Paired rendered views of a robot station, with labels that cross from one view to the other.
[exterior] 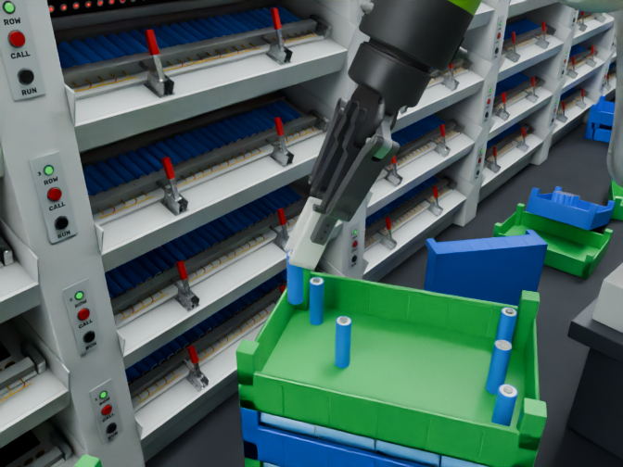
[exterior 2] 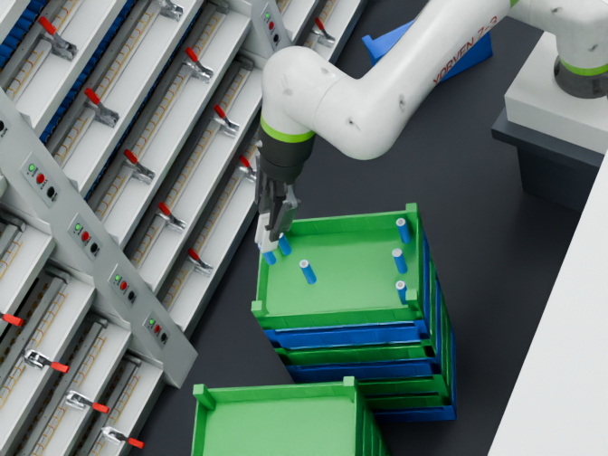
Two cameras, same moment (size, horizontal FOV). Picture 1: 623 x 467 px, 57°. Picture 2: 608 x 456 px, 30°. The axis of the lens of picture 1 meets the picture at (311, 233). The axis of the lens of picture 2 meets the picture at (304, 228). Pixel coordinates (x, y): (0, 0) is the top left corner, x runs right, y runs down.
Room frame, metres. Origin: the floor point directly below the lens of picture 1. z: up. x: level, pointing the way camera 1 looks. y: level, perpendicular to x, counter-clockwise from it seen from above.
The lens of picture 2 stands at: (-0.59, -0.19, 2.29)
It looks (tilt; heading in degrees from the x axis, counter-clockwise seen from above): 56 degrees down; 6
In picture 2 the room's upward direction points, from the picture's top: 25 degrees counter-clockwise
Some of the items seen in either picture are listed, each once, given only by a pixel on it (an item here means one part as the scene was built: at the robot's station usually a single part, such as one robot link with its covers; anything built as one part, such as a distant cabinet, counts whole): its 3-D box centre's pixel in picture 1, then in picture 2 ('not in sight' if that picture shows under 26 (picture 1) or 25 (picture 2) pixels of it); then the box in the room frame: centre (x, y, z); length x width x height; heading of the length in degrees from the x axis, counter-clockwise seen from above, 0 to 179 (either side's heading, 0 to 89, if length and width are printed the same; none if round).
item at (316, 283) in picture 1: (316, 300); (282, 242); (0.60, -0.01, 0.52); 0.02 x 0.02 x 0.06
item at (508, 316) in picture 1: (504, 332); (403, 230); (0.53, -0.23, 0.52); 0.02 x 0.02 x 0.06
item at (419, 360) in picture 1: (395, 347); (338, 266); (0.50, -0.09, 0.52); 0.30 x 0.20 x 0.08; 73
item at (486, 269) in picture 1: (480, 273); (428, 46); (1.29, -0.45, 0.10); 0.30 x 0.08 x 0.20; 100
